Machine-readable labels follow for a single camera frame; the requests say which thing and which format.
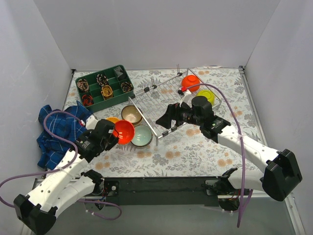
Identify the beige ceramic bowl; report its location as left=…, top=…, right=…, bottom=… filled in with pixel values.
left=123, top=114, right=142, bottom=127

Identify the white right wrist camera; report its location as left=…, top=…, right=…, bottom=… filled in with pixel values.
left=178, top=87, right=192, bottom=107

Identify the floral dark rolled tie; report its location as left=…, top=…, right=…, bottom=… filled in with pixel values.
left=96, top=74, right=109, bottom=87

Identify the floral table mat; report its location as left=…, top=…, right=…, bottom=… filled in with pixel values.
left=46, top=68, right=272, bottom=178

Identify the yellow bowl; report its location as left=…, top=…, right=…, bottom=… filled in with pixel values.
left=106, top=117, right=120, bottom=123

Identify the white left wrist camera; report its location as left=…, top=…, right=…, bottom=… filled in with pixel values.
left=86, top=115, right=98, bottom=130

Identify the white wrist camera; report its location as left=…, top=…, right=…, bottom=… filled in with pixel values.
left=86, top=115, right=98, bottom=130
left=178, top=87, right=192, bottom=107

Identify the dark gold rolled tie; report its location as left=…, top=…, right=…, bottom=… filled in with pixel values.
left=121, top=82, right=134, bottom=93

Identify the green compartment tray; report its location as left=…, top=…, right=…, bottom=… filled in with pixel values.
left=75, top=65, right=134, bottom=112

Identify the yellow rolled tie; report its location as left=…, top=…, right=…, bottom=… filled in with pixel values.
left=101, top=85, right=114, bottom=100

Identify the red black rolled tie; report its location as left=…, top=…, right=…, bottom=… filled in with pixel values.
left=82, top=94, right=94, bottom=107

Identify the silver wire dish rack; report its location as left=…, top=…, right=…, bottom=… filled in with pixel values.
left=129, top=68, right=212, bottom=144

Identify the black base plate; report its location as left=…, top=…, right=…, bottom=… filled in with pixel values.
left=97, top=176, right=251, bottom=207

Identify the grey folded item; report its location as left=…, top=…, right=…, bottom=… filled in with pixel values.
left=114, top=66, right=127, bottom=81

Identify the blue plaid cloth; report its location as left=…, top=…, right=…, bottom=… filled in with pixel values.
left=36, top=100, right=95, bottom=171

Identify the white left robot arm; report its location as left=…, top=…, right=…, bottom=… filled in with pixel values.
left=13, top=119, right=118, bottom=235

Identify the lime green bowl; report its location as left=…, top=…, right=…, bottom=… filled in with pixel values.
left=197, top=90, right=215, bottom=106

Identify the black patterned bowl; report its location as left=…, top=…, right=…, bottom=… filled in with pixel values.
left=121, top=105, right=142, bottom=126

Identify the pale green bowl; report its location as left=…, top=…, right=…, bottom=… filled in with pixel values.
left=131, top=125, right=153, bottom=147

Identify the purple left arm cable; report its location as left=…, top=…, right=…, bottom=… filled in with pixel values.
left=0, top=110, right=122, bottom=220

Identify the aluminium frame rail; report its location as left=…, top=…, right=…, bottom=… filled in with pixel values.
left=32, top=177, right=293, bottom=200

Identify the brown rolled tie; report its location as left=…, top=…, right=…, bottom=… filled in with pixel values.
left=76, top=79, right=89, bottom=93

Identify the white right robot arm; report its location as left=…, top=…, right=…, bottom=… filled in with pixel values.
left=156, top=96, right=303, bottom=201

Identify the orange bowl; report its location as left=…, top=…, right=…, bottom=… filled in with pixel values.
left=181, top=75, right=200, bottom=92
left=113, top=120, right=135, bottom=144

